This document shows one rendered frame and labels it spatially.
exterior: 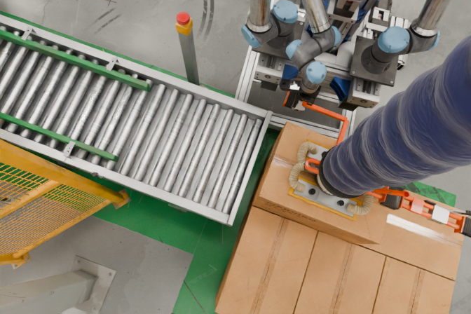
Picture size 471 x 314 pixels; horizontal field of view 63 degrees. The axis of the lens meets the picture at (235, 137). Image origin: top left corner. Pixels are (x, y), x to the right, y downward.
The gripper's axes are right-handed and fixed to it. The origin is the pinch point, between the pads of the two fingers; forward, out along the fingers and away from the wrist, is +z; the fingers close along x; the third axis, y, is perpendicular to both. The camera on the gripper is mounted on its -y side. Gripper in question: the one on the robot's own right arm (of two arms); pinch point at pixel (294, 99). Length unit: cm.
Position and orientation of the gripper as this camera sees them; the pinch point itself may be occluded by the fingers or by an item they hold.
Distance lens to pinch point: 181.1
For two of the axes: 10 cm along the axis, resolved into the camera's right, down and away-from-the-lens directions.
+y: 9.3, 3.6, -0.6
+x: 3.6, -9.0, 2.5
